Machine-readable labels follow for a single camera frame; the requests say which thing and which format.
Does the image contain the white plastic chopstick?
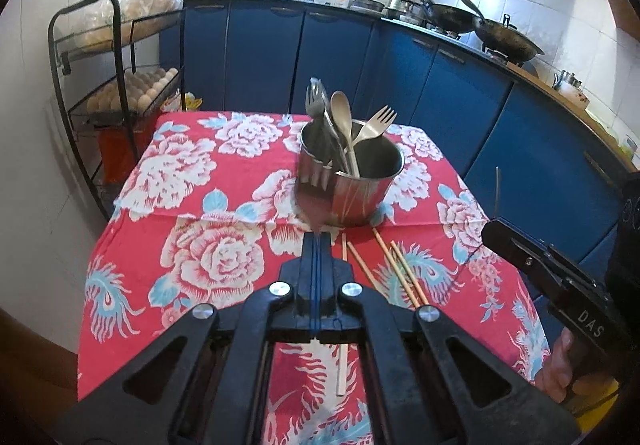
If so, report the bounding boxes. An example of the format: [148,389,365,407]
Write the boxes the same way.
[336,231,350,397]

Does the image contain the wooden chopstick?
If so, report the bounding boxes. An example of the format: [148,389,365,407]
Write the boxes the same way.
[346,240,388,297]
[390,240,430,305]
[372,227,421,307]

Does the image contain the beige plastic fork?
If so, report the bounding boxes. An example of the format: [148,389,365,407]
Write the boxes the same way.
[352,106,397,145]

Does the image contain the beige plastic spoon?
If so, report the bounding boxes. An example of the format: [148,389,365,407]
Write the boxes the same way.
[331,91,360,179]

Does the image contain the stainless steel tongs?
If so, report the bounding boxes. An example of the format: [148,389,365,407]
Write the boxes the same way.
[309,77,350,174]

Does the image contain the steel fork wide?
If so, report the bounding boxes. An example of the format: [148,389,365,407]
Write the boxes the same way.
[295,165,332,235]

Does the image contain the steel fork slim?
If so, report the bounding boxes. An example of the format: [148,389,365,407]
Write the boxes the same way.
[305,77,326,162]

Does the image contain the yellow sleeve forearm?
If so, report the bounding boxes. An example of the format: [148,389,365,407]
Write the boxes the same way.
[566,380,620,433]

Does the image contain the blue kitchen cabinets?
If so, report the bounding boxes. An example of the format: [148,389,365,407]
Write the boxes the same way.
[159,0,640,345]

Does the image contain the person's right hand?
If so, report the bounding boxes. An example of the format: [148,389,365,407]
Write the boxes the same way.
[534,328,616,403]

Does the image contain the red floral tablecloth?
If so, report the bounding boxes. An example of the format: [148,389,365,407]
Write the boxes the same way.
[78,113,549,444]

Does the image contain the steel kettle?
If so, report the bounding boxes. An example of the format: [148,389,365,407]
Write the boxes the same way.
[552,70,582,91]

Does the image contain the stainless steel pot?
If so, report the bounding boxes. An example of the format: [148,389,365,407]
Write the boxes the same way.
[295,121,405,227]

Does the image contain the dark wok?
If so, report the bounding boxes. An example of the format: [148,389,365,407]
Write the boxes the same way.
[460,0,544,64]

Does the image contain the yellow oil bottle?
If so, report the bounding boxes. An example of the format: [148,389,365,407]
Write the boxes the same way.
[164,93,203,112]

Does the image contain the egg tray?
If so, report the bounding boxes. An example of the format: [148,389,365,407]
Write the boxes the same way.
[86,67,179,114]

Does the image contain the black frying pan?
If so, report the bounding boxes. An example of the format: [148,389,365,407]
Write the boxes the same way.
[419,0,475,35]

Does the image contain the black metal rack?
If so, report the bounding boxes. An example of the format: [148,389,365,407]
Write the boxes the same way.
[46,0,187,221]

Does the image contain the small steel pot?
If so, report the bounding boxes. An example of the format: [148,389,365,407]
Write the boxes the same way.
[385,0,425,20]

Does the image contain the bag of eggs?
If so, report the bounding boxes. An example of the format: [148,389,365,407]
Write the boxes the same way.
[70,0,183,51]

